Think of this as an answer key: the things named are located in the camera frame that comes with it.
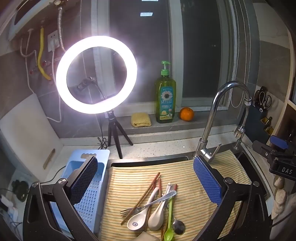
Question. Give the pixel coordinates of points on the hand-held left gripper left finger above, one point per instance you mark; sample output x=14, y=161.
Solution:
x=85, y=178

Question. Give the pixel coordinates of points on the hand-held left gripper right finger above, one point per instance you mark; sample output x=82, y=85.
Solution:
x=205, y=183

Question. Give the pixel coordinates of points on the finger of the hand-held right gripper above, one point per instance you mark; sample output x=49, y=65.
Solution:
x=263, y=149
x=278, y=141

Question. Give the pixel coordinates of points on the blue drain basket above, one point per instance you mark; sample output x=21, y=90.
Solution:
x=92, y=197

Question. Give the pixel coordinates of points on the red-tipped wooden chopstick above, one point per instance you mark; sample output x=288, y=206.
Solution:
x=160, y=186
x=151, y=186
x=175, y=187
x=141, y=196

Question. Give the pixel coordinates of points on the metal spoon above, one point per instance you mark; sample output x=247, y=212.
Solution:
x=179, y=227

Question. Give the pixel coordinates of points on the white ceramic spoon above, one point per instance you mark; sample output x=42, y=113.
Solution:
x=155, y=220
x=136, y=222

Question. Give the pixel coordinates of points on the green plastic spoon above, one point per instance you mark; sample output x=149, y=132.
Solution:
x=168, y=235

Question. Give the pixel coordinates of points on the striped yellow cloth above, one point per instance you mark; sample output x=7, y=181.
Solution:
x=185, y=176

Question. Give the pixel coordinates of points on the beige speckled lumpy object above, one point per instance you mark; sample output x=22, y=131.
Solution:
x=281, y=199

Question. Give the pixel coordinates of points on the black scissors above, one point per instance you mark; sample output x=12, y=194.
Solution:
x=262, y=98

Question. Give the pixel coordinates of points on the black tripod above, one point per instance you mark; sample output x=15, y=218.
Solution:
x=112, y=129

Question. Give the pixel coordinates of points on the steel sink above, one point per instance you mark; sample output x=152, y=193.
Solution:
x=148, y=160

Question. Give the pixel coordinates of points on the chrome faucet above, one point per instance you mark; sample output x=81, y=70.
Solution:
x=212, y=109

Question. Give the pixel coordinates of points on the orange fruit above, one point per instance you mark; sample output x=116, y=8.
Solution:
x=186, y=114

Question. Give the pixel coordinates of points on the white cutting board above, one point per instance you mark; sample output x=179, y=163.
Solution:
x=27, y=129

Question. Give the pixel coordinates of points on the yellow dish cloth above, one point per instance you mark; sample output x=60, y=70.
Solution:
x=141, y=120

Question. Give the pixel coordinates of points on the beige sponge block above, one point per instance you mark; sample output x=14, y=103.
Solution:
x=145, y=236

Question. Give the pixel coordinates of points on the white power adapters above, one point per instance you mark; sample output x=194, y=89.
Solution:
x=9, y=208

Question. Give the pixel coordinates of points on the green dish soap bottle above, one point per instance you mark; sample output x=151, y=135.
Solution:
x=165, y=102

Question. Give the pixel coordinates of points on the window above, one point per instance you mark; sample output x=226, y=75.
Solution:
x=198, y=46

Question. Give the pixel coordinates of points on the white water heater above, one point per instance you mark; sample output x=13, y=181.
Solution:
x=23, y=20

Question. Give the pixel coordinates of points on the dark wall utensil rack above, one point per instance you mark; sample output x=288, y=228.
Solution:
x=259, y=118

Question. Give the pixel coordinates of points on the white wall socket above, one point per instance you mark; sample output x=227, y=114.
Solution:
x=52, y=39

